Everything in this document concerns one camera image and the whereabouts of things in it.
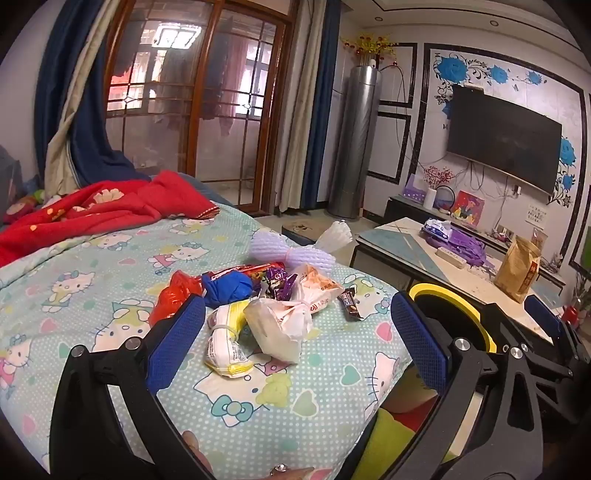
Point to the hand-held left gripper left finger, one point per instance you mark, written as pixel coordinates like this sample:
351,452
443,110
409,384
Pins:
178,341

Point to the red vase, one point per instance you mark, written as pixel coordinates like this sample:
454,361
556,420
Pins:
571,316

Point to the yellow rimmed trash bin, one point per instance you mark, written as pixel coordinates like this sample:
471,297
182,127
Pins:
438,288

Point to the purple box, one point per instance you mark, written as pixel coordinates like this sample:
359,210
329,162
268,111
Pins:
415,189

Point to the brown paper bag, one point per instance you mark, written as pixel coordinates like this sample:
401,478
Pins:
517,272

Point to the round table mirror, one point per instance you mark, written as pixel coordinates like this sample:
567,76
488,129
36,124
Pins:
445,198

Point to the dark television cabinet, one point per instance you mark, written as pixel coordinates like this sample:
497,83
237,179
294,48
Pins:
406,207

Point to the blue and cream coffee table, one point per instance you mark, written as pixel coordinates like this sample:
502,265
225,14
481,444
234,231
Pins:
461,281

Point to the red garment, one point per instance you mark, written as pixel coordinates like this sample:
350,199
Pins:
92,207

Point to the white wall notice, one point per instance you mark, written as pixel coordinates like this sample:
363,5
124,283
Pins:
535,214

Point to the wooden framed glass door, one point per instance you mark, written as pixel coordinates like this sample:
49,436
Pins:
184,92

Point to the red plastic bag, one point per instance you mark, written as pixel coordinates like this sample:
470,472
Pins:
173,295

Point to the white plastic bag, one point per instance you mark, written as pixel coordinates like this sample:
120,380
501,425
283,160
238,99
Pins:
277,327

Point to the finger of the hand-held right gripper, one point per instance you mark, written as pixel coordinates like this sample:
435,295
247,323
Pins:
501,323
545,314

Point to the yellow and white packet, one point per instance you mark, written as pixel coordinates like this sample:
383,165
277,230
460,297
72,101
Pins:
226,341

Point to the white foam fruit net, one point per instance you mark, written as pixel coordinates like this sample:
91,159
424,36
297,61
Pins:
277,249

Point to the grey tower air conditioner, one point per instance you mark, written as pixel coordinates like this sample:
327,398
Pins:
355,138

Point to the cartoon cat printed bedsheet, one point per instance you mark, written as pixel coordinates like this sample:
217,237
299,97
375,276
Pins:
115,277

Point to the white tissue pack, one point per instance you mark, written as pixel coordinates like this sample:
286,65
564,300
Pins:
438,228

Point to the brown wafer bar wrapper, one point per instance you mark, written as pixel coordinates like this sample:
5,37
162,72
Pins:
350,304

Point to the stuffed toys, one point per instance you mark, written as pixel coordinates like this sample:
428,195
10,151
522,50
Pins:
25,201

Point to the black wall television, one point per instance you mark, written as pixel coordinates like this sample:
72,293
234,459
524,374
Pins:
503,138

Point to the white bag with orange print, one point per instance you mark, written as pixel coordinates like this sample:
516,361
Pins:
314,288

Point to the white pleated plastic piece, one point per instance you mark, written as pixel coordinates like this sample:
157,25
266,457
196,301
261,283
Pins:
334,235

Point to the person's left hand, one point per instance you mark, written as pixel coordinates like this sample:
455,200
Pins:
197,454

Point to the blue plastic wrapper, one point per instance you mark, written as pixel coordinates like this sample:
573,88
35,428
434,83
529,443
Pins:
228,286

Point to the yellow-green cushion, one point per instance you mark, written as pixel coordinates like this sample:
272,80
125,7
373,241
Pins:
392,438

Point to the dark blue curtain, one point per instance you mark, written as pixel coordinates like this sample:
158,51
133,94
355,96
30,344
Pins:
323,92
87,115

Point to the blue flower wall decal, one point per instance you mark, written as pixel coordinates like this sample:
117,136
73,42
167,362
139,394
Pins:
455,69

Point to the red candy tube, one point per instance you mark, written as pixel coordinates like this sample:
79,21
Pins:
258,268

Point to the colourful painting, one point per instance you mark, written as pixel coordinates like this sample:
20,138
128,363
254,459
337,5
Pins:
467,205

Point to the beige curtain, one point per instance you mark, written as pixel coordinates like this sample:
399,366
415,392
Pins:
300,115
69,138

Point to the purple backpack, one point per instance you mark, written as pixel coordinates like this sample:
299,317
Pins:
466,247

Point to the purple snack wrapper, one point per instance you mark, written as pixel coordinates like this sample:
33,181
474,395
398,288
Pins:
277,284

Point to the red berry branch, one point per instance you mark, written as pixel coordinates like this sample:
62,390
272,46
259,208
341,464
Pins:
438,174

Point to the yellow artificial flowers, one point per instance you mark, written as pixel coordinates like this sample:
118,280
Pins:
374,44

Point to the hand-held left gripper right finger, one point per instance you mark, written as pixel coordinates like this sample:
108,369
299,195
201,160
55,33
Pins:
422,346

